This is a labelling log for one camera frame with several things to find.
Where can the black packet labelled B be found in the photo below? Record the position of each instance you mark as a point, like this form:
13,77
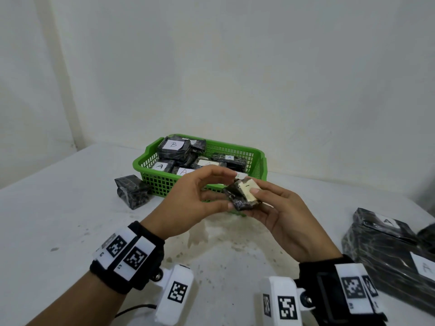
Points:
173,156

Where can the black wristband with markers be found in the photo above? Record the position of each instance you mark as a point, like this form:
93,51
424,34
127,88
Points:
105,275
312,278

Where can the small black packet with label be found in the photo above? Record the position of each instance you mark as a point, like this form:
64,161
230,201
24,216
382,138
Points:
238,196

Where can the black left wristband with markers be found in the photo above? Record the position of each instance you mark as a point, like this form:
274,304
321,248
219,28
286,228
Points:
105,275

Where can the person's right hand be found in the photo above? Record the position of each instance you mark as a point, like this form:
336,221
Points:
295,227

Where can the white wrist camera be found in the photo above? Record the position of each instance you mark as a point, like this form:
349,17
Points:
275,285
170,312

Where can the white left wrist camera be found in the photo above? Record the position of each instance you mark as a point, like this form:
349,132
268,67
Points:
170,312

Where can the small marbled packet labelled A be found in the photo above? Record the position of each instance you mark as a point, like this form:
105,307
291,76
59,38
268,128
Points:
183,171

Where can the person's left hand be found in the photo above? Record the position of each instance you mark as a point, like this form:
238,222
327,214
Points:
180,207

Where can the black right wristband with markers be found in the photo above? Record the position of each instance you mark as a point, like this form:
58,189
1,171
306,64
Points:
312,278

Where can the long black packet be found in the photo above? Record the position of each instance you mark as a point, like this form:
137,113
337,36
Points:
238,164

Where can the long black box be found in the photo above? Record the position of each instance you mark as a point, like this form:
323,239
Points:
380,261

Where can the green plastic mesh basket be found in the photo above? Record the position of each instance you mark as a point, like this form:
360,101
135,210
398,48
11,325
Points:
153,186

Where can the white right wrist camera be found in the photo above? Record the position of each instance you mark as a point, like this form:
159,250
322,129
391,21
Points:
275,285

